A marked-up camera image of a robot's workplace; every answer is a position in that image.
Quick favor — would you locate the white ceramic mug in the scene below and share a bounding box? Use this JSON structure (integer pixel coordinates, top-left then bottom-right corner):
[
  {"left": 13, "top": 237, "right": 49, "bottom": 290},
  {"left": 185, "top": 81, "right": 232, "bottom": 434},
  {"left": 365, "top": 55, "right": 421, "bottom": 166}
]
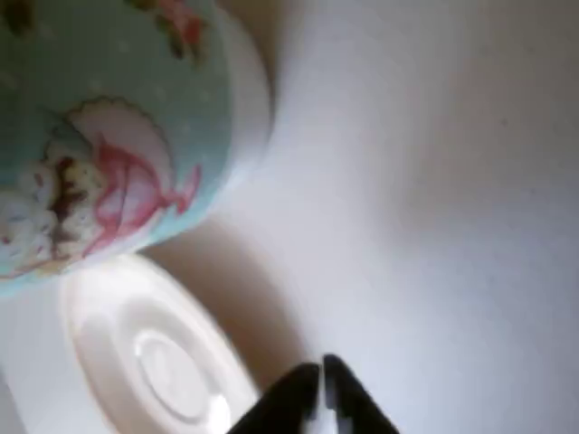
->
[{"left": 0, "top": 0, "right": 278, "bottom": 300}]

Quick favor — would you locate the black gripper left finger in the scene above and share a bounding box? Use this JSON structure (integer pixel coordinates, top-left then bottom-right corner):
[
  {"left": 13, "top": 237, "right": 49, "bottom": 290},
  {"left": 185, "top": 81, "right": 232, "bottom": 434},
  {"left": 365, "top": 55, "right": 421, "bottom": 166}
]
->
[{"left": 238, "top": 361, "right": 324, "bottom": 434}]

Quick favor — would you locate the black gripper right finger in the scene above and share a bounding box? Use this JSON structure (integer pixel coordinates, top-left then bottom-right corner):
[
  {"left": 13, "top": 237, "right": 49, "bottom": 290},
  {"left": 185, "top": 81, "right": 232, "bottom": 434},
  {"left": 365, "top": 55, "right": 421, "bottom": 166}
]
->
[{"left": 321, "top": 353, "right": 402, "bottom": 434}]

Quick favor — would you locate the cream white saucer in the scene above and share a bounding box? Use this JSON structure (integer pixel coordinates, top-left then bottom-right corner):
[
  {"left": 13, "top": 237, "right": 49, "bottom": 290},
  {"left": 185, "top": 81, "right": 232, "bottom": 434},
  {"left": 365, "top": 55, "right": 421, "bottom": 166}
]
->
[{"left": 57, "top": 252, "right": 269, "bottom": 434}]

